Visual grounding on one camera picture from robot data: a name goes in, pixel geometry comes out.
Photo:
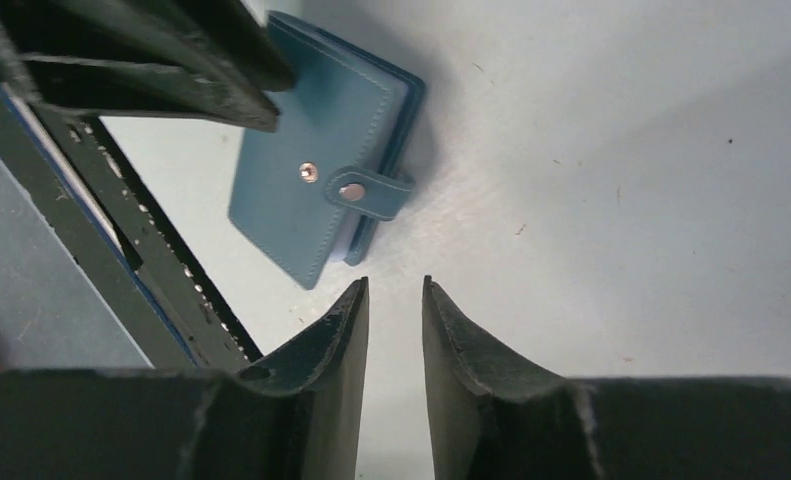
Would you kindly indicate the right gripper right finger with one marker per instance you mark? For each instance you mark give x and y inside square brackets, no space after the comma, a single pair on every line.
[494,414]

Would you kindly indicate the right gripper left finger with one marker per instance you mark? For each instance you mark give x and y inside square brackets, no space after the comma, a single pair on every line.
[293,414]

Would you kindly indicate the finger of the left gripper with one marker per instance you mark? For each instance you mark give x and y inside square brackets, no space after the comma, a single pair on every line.
[84,86]
[220,38]

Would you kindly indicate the blue card holder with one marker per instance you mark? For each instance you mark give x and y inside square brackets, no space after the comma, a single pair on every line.
[316,189]

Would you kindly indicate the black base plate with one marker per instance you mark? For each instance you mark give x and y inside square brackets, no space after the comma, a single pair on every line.
[114,230]

